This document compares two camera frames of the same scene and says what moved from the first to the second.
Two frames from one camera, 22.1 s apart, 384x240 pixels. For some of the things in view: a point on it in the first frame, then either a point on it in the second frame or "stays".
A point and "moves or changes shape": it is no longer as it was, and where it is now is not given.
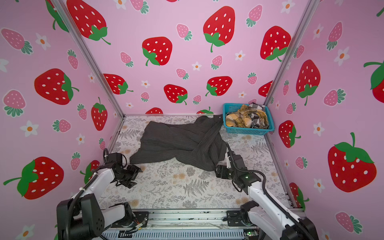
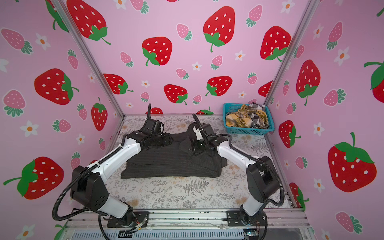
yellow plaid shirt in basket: (242, 118) stays
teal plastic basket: (230, 107) stays
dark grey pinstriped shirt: (200, 144) moves or changes shape
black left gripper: (135, 170) -> (167, 138)
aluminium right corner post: (292, 52) stays
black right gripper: (222, 168) -> (194, 143)
